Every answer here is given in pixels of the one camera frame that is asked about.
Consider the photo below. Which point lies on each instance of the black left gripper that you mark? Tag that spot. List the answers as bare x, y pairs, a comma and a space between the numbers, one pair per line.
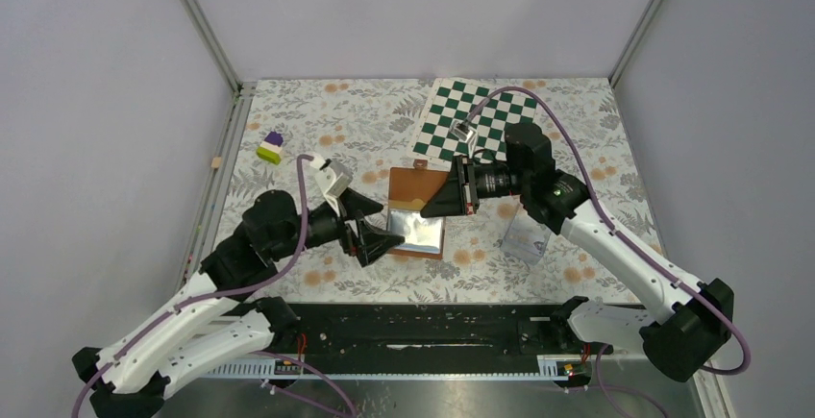
370, 244

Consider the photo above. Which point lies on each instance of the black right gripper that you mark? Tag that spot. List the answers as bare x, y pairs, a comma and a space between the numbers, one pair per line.
450, 200

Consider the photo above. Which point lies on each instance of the brown leather card holder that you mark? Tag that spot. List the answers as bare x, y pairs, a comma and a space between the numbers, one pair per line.
409, 190

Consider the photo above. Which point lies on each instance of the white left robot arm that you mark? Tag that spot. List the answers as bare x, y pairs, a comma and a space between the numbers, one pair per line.
137, 375

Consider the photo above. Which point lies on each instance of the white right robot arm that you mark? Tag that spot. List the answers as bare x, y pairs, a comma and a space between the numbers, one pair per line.
683, 322

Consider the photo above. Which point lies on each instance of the clear plastic card box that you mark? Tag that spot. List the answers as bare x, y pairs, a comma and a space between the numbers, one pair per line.
525, 239

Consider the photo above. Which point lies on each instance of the floral patterned table mat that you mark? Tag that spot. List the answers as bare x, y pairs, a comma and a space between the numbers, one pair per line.
368, 124

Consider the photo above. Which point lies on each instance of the green white checkerboard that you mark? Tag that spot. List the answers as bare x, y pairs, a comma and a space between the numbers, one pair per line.
450, 101

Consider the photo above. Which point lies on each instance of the purple white green block stack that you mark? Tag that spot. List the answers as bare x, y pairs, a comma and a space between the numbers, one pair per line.
270, 149

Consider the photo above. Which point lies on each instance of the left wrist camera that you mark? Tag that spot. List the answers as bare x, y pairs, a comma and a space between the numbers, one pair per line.
331, 176

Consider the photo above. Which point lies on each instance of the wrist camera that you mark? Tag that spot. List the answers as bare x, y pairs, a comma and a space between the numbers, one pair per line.
462, 131
331, 176

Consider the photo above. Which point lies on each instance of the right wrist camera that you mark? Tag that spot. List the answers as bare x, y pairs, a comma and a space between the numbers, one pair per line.
462, 131

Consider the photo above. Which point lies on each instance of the white slotted cable duct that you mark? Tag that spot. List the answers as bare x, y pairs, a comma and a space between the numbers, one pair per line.
411, 368

